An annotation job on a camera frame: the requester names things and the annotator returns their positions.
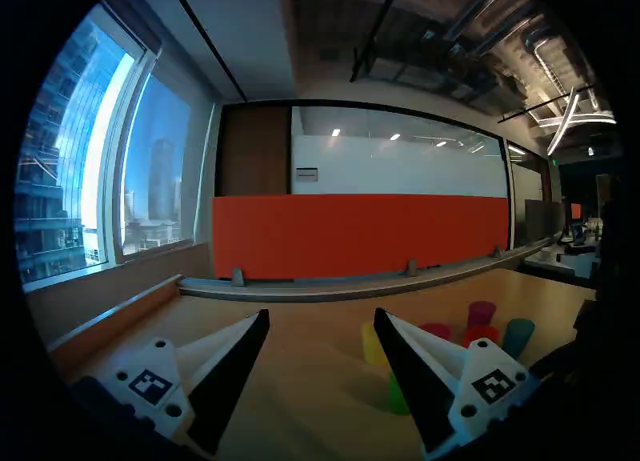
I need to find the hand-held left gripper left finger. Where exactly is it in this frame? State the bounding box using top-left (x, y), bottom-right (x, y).
top-left (74, 308), bottom-right (271, 457)

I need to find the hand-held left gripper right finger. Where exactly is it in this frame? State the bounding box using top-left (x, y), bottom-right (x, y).
top-left (373, 307), bottom-right (542, 461)

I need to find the red plastic cup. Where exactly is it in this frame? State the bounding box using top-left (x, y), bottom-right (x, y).
top-left (418, 322), bottom-right (452, 343)

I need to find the orange plastic cup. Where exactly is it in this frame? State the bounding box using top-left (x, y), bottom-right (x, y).
top-left (462, 324), bottom-right (501, 350)

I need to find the green plastic cup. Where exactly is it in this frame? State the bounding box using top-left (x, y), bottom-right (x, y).
top-left (387, 371), bottom-right (411, 415)

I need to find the purple plastic cup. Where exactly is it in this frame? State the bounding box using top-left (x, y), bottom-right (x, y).
top-left (466, 300), bottom-right (498, 330)

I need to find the teal plastic cup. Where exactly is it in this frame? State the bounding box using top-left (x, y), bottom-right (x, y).
top-left (501, 318), bottom-right (536, 360)

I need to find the yellow plastic cup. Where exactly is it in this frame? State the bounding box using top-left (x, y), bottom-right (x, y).
top-left (361, 322), bottom-right (390, 367)

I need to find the red desk screen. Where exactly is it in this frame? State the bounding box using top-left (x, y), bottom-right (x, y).
top-left (178, 194), bottom-right (561, 303)

